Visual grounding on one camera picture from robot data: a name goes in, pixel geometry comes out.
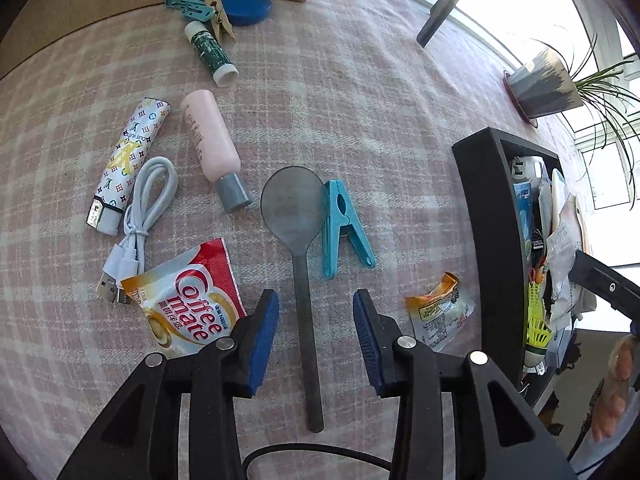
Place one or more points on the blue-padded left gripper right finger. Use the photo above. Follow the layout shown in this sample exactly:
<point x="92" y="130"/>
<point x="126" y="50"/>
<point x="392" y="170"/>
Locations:
<point x="498" y="436"/>

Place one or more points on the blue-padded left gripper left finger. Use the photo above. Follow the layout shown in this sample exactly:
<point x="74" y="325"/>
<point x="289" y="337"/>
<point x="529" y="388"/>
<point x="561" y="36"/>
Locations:
<point x="136" y="436"/>

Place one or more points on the yellow badminton shuttlecock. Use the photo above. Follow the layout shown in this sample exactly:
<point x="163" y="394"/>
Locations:
<point x="538" y="333"/>

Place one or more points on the orange clear snack wrapper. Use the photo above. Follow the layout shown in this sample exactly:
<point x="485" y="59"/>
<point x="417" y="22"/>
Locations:
<point x="438" y="316"/>

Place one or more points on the coffee mate sachet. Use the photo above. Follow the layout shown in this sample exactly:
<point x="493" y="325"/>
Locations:
<point x="190" y="300"/>

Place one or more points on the white egg-shaped charger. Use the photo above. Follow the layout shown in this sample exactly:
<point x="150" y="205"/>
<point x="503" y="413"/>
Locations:
<point x="526" y="169"/>

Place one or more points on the patterned white lighter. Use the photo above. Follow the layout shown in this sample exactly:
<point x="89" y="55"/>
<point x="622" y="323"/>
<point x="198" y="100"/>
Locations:
<point x="112" y="194"/>

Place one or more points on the teal plastic clothespin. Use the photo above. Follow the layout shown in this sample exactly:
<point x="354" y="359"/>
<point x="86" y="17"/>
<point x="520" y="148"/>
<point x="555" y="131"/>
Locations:
<point x="342" y="221"/>

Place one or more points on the dark metal spoon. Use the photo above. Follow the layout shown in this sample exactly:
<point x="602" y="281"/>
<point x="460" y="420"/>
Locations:
<point x="293" y="207"/>

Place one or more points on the pink bottle grey cap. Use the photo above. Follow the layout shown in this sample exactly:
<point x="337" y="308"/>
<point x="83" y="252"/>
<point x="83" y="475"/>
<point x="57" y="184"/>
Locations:
<point x="214" y="148"/>

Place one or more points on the green white lip balm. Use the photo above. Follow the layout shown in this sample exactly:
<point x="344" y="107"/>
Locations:
<point x="213" y="56"/>

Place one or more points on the white paper bag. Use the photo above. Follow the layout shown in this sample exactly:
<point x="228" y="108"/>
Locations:
<point x="562" y="246"/>

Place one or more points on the blue wet wipes pack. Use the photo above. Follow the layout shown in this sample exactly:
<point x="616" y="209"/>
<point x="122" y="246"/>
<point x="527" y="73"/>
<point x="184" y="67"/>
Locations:
<point x="524" y="203"/>

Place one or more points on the person's right hand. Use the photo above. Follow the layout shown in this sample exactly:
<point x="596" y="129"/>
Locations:
<point x="612" y="402"/>

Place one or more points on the black storage tray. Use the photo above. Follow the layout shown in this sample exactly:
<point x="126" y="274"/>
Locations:
<point x="483" y="164"/>

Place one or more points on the potted spider plant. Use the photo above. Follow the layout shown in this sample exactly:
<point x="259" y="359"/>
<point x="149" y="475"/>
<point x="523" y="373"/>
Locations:
<point x="551" y="84"/>

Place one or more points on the pink plaid tablecloth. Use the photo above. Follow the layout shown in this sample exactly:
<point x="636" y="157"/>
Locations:
<point x="338" y="86"/>

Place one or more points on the wooden clothespin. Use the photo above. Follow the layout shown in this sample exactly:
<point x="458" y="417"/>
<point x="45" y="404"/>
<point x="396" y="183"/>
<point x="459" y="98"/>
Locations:
<point x="220" y="22"/>

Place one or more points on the blue round lid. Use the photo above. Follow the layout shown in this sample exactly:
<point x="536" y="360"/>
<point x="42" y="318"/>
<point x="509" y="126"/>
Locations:
<point x="246" y="12"/>

